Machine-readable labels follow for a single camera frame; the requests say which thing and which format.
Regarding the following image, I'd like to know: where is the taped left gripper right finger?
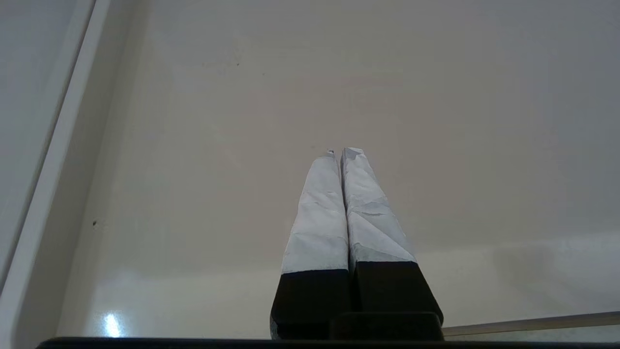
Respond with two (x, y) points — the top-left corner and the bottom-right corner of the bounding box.
(341, 147), (445, 340)

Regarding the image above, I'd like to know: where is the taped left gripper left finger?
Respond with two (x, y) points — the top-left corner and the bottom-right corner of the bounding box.
(270, 150), (350, 340)

